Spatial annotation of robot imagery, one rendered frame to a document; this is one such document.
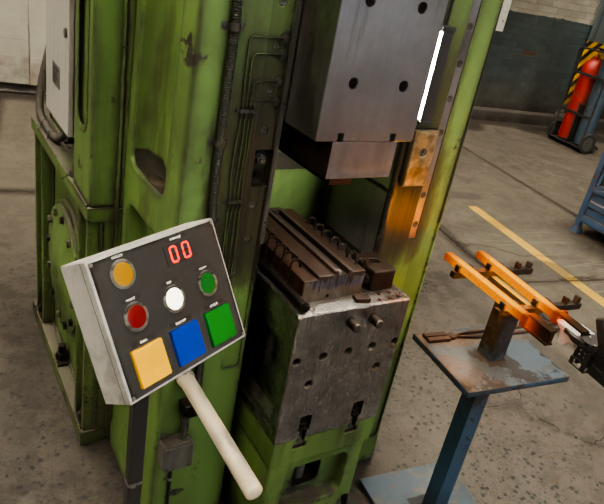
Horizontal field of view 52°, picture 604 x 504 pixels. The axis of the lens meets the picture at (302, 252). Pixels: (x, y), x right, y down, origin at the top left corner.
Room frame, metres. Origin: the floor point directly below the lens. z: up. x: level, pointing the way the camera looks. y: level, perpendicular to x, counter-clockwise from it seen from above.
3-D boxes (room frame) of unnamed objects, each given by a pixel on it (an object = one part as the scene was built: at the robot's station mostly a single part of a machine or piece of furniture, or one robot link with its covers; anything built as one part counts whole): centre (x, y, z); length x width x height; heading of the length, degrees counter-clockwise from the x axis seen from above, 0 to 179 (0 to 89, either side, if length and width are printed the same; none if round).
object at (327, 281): (1.68, 0.02, 0.96); 0.42 x 0.20 x 0.09; 35
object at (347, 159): (1.68, 0.02, 1.32); 0.42 x 0.20 x 0.10; 35
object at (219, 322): (1.14, 0.15, 1.01); 0.07 x 0.05 x 0.07; 150
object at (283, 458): (1.72, -0.02, 0.23); 0.55 x 0.37 x 0.47; 35
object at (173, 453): (1.39, 0.26, 0.36); 0.09 x 0.07 x 0.12; 125
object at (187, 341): (1.05, 0.20, 1.01); 0.07 x 0.05 x 0.07; 150
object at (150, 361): (0.97, 0.25, 1.01); 0.07 x 0.05 x 0.07; 150
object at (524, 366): (1.69, -0.65, 0.71); 0.40 x 0.30 x 0.02; 118
